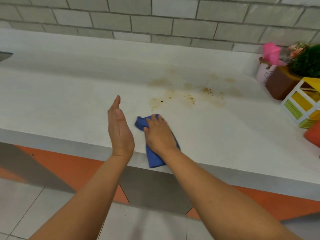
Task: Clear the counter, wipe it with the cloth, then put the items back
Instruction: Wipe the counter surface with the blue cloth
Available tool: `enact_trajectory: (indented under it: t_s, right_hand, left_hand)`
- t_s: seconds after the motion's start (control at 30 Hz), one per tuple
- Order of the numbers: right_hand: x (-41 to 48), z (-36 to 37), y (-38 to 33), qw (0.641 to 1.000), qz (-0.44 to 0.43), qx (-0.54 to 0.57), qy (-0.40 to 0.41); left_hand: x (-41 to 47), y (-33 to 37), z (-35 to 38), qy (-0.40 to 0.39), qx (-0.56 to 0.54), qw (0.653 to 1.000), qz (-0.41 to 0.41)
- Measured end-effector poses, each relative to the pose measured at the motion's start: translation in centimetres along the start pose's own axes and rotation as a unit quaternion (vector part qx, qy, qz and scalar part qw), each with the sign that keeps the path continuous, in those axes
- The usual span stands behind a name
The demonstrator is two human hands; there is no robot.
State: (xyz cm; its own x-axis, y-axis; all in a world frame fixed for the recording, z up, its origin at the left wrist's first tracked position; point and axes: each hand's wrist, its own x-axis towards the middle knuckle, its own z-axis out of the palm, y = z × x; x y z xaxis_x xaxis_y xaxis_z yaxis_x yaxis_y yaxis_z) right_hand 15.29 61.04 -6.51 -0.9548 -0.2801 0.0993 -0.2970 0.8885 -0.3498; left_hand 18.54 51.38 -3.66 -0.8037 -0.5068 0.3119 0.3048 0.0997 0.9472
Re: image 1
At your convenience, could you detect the person's left hand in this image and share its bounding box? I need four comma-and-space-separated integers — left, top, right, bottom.
107, 95, 135, 158

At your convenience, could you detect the person's right hand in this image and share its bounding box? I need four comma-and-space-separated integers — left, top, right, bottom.
143, 114, 180, 156

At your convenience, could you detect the blue cloth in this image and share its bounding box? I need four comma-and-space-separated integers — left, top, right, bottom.
135, 114, 181, 169

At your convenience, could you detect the pink metal bucket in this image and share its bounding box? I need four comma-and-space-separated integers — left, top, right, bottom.
255, 57, 278, 85

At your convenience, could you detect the brown tissue box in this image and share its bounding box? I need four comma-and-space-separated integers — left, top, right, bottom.
265, 65, 304, 101

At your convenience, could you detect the yellow mini drawer organizer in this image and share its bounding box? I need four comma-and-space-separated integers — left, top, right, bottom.
280, 77, 320, 129

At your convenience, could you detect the orange plastic jug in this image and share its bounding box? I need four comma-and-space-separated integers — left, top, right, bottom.
303, 121, 320, 148

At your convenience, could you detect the person's right forearm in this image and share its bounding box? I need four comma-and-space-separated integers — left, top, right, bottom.
159, 147, 304, 240

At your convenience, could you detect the person's left forearm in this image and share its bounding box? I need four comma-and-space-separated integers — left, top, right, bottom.
29, 154, 133, 240

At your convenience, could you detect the white countertop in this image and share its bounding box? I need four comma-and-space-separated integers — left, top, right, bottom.
0, 28, 320, 202

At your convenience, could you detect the orange cabinet front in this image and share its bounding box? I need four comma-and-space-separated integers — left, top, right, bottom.
0, 145, 320, 222

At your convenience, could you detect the steel sink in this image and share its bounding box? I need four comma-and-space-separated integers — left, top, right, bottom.
0, 51, 13, 63

